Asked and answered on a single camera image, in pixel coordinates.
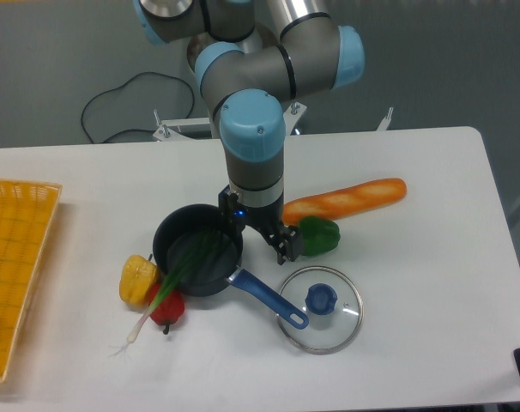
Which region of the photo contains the glass pot lid blue knob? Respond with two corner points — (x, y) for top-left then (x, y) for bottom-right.
(275, 264), (365, 355)

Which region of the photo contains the orange baguette bread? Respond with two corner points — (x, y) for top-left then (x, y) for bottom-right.
(282, 178), (408, 225)

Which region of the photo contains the green spring onion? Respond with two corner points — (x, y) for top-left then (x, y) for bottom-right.
(115, 229), (229, 355)

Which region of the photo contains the yellow woven basket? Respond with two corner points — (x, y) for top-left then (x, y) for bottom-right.
(0, 179), (63, 383)

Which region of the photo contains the black cable on floor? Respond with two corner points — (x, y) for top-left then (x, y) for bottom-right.
(80, 70), (196, 144)

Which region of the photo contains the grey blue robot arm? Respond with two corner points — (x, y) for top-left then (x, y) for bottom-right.
(134, 1), (366, 262)

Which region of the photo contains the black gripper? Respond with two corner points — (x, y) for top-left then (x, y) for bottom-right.
(218, 185), (304, 264)

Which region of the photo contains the green bell pepper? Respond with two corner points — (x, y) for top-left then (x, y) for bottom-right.
(298, 215), (341, 257)

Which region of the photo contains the red bell pepper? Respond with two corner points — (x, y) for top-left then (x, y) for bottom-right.
(149, 290), (185, 335)

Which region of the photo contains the dark saucepan blue handle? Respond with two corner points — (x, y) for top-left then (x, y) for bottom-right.
(153, 203), (309, 330)

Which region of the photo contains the yellow bell pepper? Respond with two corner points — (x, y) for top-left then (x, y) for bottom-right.
(118, 255), (159, 306)

